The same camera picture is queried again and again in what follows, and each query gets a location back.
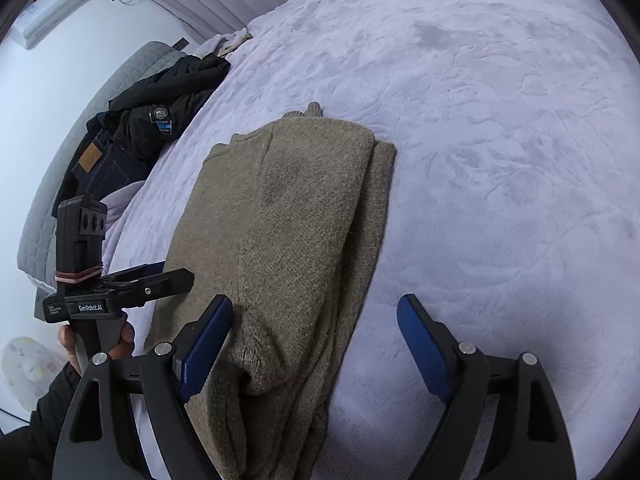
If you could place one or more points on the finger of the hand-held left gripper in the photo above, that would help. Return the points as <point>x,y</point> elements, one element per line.
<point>160,285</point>
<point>142,269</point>

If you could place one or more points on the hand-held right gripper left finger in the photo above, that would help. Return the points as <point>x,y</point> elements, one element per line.
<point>207,350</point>

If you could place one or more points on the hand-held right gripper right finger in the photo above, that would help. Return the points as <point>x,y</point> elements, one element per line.
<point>422,347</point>

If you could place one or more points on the tan knit sweater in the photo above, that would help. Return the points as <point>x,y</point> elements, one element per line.
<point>300,220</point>

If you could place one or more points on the person's left forearm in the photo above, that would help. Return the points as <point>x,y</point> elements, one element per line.
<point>45,410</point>

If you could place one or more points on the person's left hand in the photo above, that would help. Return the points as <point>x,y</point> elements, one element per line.
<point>122,340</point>

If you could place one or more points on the grey quilted headboard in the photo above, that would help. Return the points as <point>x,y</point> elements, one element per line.
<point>35,240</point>

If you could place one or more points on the dark blue jeans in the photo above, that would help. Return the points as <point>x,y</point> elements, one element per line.
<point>115,165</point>

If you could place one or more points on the white patterned round object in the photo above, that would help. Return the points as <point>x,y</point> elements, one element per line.
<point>22,370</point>

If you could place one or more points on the black jacket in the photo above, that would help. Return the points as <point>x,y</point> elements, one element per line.
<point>165,90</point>

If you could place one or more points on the lavender fleece blanket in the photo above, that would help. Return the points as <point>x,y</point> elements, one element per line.
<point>500,135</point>

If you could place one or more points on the white air conditioner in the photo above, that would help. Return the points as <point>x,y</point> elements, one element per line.
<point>60,7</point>

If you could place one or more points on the cream cloth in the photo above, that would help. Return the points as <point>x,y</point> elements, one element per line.
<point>234,42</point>

